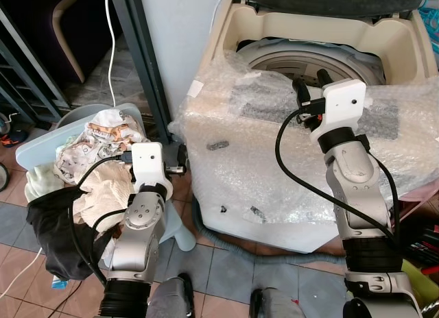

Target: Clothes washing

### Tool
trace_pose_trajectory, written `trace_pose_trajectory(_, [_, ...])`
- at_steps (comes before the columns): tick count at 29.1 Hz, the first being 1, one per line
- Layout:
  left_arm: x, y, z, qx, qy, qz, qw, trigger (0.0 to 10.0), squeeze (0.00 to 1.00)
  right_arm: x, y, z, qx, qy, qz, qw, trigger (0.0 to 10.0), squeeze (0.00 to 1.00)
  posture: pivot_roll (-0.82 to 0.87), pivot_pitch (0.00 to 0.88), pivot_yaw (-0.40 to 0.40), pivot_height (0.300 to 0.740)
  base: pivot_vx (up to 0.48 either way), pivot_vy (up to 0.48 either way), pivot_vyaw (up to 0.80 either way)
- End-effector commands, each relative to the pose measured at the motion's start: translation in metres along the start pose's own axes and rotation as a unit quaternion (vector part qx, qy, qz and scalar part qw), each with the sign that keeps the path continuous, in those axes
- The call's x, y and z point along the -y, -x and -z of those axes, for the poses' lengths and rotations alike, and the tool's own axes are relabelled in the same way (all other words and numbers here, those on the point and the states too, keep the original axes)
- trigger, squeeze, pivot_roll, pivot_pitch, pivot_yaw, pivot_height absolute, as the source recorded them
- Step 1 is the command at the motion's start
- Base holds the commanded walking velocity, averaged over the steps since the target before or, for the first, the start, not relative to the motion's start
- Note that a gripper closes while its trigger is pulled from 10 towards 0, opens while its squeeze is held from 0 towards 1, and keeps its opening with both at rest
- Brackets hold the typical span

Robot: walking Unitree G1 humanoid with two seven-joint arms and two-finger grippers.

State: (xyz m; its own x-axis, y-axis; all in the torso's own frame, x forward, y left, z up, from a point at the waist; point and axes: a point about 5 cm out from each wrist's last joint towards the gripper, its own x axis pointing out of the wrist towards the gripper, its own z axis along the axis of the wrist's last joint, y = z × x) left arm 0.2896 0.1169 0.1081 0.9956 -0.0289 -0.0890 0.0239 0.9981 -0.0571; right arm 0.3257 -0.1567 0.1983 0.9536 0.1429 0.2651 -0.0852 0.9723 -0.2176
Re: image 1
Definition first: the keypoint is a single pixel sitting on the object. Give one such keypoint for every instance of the black metal rack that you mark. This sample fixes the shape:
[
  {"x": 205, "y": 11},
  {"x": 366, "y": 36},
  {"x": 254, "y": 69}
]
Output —
[{"x": 27, "y": 78}]

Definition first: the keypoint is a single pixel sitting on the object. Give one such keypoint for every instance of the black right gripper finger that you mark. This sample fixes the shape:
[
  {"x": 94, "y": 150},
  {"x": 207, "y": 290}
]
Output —
[
  {"x": 322, "y": 77},
  {"x": 300, "y": 88}
]

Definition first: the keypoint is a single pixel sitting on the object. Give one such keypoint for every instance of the light blue laundry basket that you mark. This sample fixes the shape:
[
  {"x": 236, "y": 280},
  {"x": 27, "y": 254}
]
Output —
[{"x": 41, "y": 143}]

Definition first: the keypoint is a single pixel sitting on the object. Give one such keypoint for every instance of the turquoise clothes hangers bunch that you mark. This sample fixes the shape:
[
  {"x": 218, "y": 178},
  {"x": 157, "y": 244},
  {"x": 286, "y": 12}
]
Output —
[{"x": 431, "y": 27}]

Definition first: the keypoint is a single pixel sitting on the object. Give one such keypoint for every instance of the pink plastic basin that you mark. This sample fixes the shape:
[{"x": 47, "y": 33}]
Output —
[{"x": 420, "y": 194}]

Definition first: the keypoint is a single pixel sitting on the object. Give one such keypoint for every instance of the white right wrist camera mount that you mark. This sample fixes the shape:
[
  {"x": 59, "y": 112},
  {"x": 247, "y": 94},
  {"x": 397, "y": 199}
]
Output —
[{"x": 343, "y": 102}]

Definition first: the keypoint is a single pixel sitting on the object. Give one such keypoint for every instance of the grey left robot leg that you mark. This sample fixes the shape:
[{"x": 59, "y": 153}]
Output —
[{"x": 171, "y": 301}]

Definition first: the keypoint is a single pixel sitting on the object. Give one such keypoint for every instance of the dark metal door frame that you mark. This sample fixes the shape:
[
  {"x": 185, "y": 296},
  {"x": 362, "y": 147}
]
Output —
[{"x": 137, "y": 51}]

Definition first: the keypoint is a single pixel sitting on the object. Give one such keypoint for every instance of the white patterned cloth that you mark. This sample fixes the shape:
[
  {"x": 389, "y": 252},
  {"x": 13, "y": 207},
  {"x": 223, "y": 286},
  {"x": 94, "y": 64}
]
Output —
[{"x": 96, "y": 136}]

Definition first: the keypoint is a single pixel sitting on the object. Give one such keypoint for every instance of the grey right robot leg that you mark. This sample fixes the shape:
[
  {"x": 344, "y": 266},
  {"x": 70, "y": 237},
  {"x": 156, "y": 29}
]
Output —
[{"x": 278, "y": 306}]

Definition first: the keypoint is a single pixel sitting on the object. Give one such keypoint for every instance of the lime green plastic bin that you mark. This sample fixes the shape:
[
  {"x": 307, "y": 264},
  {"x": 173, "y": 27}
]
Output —
[{"x": 422, "y": 284}]

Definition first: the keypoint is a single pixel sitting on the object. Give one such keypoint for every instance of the dark chair with beige frame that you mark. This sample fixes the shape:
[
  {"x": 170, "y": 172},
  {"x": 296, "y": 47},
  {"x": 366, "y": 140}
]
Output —
[{"x": 65, "y": 37}]

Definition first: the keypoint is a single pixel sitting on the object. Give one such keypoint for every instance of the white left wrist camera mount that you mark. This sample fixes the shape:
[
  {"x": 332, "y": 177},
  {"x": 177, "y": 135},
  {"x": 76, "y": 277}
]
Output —
[{"x": 147, "y": 164}]

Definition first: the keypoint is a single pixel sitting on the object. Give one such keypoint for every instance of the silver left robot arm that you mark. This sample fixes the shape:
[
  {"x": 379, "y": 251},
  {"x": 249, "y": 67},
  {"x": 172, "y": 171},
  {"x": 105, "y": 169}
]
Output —
[{"x": 137, "y": 229}]

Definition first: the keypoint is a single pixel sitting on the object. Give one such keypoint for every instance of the grey robot leg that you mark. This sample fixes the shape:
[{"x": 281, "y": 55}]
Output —
[
  {"x": 278, "y": 306},
  {"x": 171, "y": 301}
]

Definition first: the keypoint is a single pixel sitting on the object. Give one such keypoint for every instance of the black garment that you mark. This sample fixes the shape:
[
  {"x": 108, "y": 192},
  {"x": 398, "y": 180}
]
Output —
[{"x": 55, "y": 229}]

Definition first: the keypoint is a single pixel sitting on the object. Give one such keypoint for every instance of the clear bubble wrap sheet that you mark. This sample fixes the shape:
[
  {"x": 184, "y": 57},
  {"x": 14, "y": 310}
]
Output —
[{"x": 240, "y": 153}]

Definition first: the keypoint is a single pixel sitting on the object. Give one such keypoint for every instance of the black and red crate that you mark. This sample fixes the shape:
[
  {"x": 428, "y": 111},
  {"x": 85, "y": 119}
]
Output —
[{"x": 424, "y": 239}]

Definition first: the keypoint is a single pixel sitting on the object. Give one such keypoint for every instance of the cream towel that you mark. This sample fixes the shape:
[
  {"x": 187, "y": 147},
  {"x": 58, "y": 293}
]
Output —
[{"x": 103, "y": 194}]

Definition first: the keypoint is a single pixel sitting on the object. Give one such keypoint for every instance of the cream top-load washing machine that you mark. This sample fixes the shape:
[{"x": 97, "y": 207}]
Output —
[{"x": 398, "y": 44}]

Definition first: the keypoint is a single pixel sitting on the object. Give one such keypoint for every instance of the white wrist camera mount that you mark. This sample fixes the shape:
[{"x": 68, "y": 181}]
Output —
[
  {"x": 147, "y": 164},
  {"x": 343, "y": 102}
]

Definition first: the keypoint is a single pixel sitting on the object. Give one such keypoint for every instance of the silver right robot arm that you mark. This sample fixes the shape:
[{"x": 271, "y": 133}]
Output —
[{"x": 360, "y": 194}]

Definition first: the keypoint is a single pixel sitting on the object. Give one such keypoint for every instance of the pale green cloth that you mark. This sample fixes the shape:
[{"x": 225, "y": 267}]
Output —
[{"x": 42, "y": 181}]

